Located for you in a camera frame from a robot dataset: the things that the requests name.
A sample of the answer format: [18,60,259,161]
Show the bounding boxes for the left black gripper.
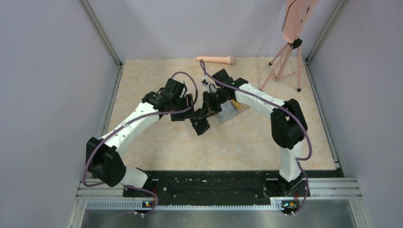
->
[171,93,196,122]

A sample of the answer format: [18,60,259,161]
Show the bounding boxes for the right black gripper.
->
[200,88,228,120]

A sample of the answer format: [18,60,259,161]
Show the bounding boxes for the black card holder wallet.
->
[193,113,210,136]

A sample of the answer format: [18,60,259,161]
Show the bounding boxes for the clear plastic card box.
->
[215,100,250,124]

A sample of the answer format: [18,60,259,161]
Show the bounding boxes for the gold credit card stack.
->
[231,100,244,110]

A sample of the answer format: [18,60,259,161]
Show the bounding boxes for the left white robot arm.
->
[85,78,192,196]

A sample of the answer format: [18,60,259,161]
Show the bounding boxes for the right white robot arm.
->
[204,69,312,196]

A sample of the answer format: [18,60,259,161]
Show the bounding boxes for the silver credit card stack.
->
[219,101,237,118]

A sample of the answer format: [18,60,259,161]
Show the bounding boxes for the pink microphone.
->
[196,56,236,65]

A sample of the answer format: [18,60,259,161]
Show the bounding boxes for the pink tripod stand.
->
[259,38,303,92]

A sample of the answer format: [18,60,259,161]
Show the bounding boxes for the pink board on tripod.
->
[281,0,318,43]

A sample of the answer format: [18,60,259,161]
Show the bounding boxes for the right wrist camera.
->
[202,81,217,93]

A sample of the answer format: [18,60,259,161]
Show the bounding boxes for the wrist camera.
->
[202,81,217,93]
[176,80,187,97]

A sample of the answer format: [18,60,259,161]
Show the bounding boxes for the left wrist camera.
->
[176,80,187,97]

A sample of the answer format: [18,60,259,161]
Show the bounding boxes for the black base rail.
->
[123,171,310,206]

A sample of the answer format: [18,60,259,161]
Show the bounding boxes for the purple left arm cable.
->
[82,71,199,218]

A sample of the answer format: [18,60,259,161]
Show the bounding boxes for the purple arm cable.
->
[82,71,199,218]
[199,59,313,216]

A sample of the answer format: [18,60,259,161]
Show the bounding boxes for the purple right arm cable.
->
[199,59,313,216]

